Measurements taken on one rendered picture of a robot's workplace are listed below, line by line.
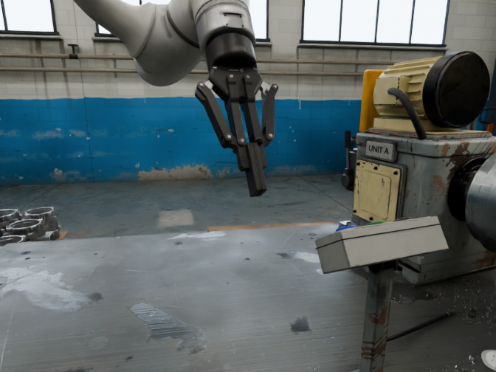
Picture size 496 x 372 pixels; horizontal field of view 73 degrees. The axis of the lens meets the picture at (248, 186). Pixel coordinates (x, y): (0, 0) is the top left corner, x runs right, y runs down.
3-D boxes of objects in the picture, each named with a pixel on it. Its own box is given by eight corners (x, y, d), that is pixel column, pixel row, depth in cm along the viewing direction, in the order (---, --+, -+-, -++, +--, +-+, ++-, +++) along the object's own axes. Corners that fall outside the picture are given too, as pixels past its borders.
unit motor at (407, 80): (389, 189, 121) (401, 66, 111) (477, 216, 91) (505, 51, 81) (328, 195, 112) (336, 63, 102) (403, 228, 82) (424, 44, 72)
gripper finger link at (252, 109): (235, 89, 52) (243, 89, 53) (249, 153, 49) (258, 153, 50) (241, 73, 49) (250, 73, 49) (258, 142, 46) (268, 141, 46)
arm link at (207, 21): (257, 0, 51) (266, 31, 49) (241, 43, 59) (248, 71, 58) (199, -7, 48) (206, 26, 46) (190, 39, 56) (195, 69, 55)
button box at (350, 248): (413, 256, 53) (403, 224, 55) (451, 249, 47) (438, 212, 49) (321, 274, 48) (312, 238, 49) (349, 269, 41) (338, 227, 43)
